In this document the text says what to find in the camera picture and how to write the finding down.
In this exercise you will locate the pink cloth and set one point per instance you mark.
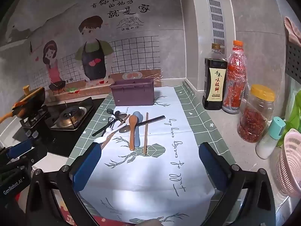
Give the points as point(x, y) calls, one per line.
point(292, 30)

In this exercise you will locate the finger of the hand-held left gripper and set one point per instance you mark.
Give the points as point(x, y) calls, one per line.
point(35, 154)
point(18, 148)

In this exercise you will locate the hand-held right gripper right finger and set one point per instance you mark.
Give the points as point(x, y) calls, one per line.
point(210, 167)

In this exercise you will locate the blue spoon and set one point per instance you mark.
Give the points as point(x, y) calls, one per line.
point(139, 115)

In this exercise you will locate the white bottle with teal cap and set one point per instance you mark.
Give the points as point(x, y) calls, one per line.
point(265, 146)

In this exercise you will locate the grey perforated rack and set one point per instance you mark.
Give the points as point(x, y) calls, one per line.
point(294, 61)

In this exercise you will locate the green plastic bag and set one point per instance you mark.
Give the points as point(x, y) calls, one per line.
point(294, 117)

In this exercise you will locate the black gas stove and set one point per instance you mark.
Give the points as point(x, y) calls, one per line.
point(77, 113)

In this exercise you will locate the pink plastic colander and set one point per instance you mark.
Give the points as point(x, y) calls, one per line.
point(291, 164)

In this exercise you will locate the cartoon wall poster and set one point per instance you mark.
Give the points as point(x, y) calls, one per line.
point(94, 51)

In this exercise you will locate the purple utensil box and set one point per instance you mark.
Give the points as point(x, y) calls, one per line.
point(131, 94)

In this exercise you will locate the white vent grille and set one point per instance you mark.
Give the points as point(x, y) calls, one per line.
point(216, 23)

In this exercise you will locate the black metal spoon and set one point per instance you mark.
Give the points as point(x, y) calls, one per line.
point(109, 111)

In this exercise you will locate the translucent white spoon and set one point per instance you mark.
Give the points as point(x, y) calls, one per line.
point(100, 140)

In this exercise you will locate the chili jar with yellow lid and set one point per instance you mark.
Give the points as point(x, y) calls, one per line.
point(254, 120)

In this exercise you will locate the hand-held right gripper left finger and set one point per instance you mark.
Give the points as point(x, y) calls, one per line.
point(87, 167)

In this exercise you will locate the green and white tablecloth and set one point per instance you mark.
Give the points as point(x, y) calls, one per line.
point(152, 181)

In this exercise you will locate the wooden spoon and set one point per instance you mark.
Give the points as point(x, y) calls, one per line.
point(132, 120)

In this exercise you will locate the dark soy sauce bottle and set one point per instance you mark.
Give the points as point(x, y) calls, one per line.
point(214, 84)

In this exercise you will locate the red chili bottle orange cap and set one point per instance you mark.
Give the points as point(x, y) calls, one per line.
point(235, 80)

